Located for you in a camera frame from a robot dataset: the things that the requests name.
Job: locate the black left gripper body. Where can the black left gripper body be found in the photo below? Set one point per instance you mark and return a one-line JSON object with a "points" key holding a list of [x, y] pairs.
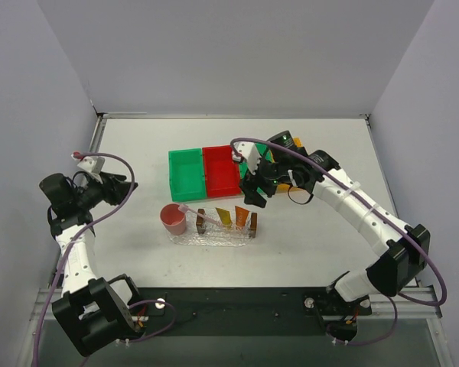
{"points": [[109, 186]]}

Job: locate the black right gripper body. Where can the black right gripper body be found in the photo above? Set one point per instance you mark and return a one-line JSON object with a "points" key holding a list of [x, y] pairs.
{"points": [[261, 178]]}

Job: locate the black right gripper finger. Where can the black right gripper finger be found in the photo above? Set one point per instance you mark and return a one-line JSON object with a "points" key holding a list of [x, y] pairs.
{"points": [[259, 198], [249, 190]]}

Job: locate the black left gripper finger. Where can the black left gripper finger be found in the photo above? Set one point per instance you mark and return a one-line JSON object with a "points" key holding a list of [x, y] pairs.
{"points": [[117, 190], [109, 179]]}

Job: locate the orange toothpaste tube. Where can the orange toothpaste tube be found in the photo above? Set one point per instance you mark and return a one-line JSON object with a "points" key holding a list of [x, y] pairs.
{"points": [[241, 217]]}

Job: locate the yellow toothpaste tube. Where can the yellow toothpaste tube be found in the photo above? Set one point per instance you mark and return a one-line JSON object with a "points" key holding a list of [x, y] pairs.
{"points": [[225, 218]]}

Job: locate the clear textured glass tray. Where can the clear textured glass tray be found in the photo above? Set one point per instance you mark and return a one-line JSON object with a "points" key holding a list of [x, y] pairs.
{"points": [[213, 237]]}

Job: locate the brown tray handle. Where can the brown tray handle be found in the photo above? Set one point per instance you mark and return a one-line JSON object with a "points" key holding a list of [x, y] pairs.
{"points": [[253, 225], [200, 221]]}

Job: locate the pink plastic cup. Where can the pink plastic cup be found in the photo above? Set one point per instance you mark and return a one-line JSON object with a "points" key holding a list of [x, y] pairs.
{"points": [[173, 219]]}

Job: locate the white toothbrush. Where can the white toothbrush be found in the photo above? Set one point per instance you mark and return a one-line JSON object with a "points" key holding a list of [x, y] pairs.
{"points": [[184, 209]]}

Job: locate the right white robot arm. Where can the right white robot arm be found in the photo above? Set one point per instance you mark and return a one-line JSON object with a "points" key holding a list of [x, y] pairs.
{"points": [[401, 249]]}

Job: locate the orange plastic bin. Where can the orange plastic bin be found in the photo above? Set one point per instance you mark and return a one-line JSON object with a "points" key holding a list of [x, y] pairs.
{"points": [[283, 187]]}

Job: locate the right green plastic bin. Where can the right green plastic bin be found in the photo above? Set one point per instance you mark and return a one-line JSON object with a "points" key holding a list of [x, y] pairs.
{"points": [[244, 168]]}

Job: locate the green plastic bin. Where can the green plastic bin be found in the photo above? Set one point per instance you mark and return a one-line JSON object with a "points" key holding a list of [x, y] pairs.
{"points": [[186, 175], [244, 168]]}

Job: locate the red plastic bin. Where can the red plastic bin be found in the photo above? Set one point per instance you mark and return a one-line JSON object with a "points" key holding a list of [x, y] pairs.
{"points": [[222, 175]]}

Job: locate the left green plastic bin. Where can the left green plastic bin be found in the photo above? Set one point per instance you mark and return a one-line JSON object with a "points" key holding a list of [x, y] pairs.
{"points": [[186, 175]]}

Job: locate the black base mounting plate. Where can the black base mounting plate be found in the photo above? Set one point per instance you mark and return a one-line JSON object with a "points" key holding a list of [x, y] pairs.
{"points": [[246, 311]]}

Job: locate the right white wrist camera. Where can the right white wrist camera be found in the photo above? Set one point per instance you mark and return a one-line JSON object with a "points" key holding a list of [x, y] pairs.
{"points": [[247, 152]]}

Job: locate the aluminium table edge rail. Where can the aluminium table edge rail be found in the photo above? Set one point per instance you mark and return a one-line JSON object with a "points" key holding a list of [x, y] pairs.
{"points": [[104, 117]]}

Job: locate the front aluminium rail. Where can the front aluminium rail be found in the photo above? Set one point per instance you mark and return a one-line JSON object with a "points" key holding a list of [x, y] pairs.
{"points": [[381, 307]]}

